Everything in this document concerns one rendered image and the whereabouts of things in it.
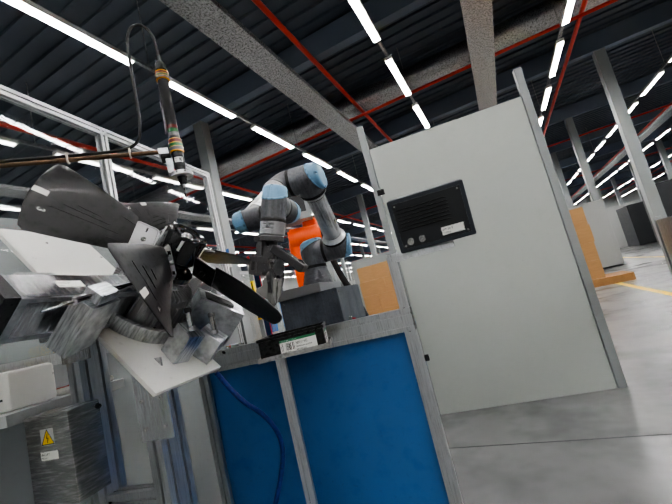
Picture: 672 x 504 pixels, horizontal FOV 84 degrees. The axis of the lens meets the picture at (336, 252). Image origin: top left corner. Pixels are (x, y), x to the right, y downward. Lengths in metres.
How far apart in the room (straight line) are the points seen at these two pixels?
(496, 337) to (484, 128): 1.46
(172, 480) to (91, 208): 0.71
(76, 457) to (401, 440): 0.96
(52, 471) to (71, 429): 0.12
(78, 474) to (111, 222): 0.62
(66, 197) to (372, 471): 1.27
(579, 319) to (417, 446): 1.73
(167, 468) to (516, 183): 2.53
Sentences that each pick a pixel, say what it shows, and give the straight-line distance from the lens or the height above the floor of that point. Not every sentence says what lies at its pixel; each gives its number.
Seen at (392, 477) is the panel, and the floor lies 0.30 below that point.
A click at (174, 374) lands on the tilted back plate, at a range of 1.08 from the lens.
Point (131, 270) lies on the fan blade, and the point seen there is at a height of 1.09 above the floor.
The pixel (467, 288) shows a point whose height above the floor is 0.81.
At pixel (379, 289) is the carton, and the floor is 0.97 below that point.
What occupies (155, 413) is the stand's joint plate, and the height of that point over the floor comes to 0.78.
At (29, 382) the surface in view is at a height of 0.93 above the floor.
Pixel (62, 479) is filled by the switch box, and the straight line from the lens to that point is 1.26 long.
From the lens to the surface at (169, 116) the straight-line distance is 1.38.
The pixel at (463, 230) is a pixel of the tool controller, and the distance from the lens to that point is 1.32.
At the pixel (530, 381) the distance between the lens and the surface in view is 2.91.
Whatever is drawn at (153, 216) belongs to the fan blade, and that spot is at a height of 1.34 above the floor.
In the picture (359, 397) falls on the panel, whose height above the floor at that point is 0.59.
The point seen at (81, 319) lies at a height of 1.03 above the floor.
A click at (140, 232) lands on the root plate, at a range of 1.14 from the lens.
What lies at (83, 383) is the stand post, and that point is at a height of 0.89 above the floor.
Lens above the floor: 0.94
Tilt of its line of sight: 7 degrees up
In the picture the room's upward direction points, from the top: 14 degrees counter-clockwise
